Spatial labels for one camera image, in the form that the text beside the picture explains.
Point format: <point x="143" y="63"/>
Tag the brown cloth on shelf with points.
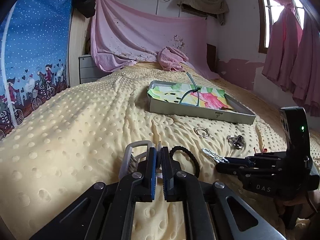
<point x="204" y="8"/>

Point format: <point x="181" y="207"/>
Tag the black hanging bag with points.
<point x="85" y="7"/>

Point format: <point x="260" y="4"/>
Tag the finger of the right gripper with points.
<point x="230" y="168"/>
<point x="238" y="161"/>

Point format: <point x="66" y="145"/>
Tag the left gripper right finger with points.
<point x="211" y="211"/>

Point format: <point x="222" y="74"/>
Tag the yellow dotted bed blanket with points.
<point x="79" y="136"/>

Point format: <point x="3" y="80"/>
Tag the person's right hand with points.
<point x="309" y="202"/>

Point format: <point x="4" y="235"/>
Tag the wooden window frame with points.
<point x="265" y="18"/>

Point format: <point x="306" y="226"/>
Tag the pink window curtain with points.
<point x="292" y="60"/>

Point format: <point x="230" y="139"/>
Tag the grey drawer cabinet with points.
<point x="88" y="71"/>

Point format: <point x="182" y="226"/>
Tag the grey metal tray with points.
<point x="239" y="113"/>

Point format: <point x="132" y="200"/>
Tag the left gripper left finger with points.
<point x="105" y="211"/>

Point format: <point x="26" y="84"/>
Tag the silver hoop earrings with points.
<point x="236" y="141"/>

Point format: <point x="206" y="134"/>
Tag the silver hair barrette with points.
<point x="217" y="158"/>

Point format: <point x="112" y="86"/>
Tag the colourful floral paper liner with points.
<point x="186" y="94"/>

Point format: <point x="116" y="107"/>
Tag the wooden wardrobe panel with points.
<point x="78" y="35"/>

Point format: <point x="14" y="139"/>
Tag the blue cartoon fabric wardrobe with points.
<point x="34" y="44"/>

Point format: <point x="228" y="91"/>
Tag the pink hanging bedsheet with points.
<point x="123" y="36"/>

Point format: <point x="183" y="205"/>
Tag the pink crumpled towel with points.
<point x="170" y="59"/>

